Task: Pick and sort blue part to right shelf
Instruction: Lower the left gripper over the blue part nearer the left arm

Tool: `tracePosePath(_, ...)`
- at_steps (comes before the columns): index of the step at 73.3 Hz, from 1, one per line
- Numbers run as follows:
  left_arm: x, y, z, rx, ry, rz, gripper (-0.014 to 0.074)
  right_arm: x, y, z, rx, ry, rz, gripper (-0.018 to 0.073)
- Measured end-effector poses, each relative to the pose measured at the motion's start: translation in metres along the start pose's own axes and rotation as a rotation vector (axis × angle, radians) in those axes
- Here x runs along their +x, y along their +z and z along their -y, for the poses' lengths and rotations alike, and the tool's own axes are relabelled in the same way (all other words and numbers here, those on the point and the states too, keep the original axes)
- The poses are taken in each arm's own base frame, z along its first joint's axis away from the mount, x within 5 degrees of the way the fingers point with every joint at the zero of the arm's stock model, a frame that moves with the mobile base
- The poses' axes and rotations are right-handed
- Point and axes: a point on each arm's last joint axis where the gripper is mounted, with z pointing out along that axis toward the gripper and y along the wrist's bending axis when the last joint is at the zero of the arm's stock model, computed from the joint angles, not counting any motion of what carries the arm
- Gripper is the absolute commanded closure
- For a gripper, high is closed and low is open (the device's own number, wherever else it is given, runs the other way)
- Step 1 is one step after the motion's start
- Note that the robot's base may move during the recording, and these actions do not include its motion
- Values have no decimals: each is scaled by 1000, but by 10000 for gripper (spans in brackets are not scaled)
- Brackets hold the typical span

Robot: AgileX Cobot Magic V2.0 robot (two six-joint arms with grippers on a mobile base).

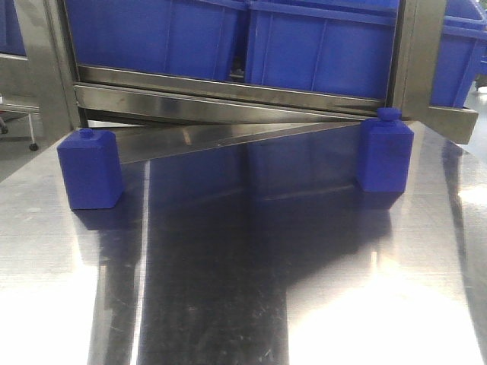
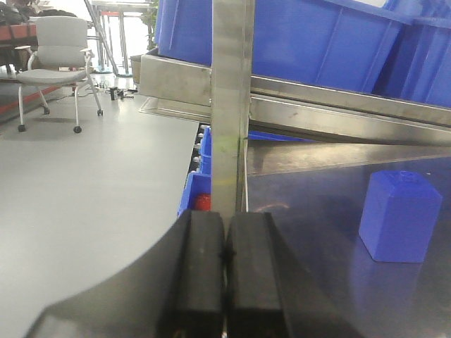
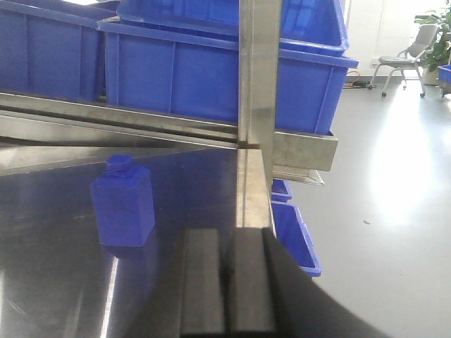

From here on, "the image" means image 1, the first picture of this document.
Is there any white wheeled cart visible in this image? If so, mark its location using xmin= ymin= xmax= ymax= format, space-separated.
xmin=1 ymin=109 xmax=40 ymax=152

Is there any stainless steel flow rack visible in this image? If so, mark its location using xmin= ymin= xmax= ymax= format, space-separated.
xmin=15 ymin=1 xmax=478 ymax=144

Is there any blue bin right on rack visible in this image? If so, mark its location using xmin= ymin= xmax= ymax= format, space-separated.
xmin=245 ymin=1 xmax=397 ymax=100

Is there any blue bottle-shaped part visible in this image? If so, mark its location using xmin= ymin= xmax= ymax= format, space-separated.
xmin=356 ymin=107 xmax=414 ymax=193
xmin=57 ymin=129 xmax=124 ymax=210

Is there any blue bin far right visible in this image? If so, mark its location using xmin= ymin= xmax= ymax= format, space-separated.
xmin=430 ymin=1 xmax=486 ymax=108

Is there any blue bin left on rack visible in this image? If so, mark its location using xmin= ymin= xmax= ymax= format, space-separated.
xmin=65 ymin=1 xmax=247 ymax=81

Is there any blue bin on rack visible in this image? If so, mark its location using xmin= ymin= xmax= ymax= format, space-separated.
xmin=65 ymin=1 xmax=247 ymax=81
xmin=245 ymin=1 xmax=397 ymax=100

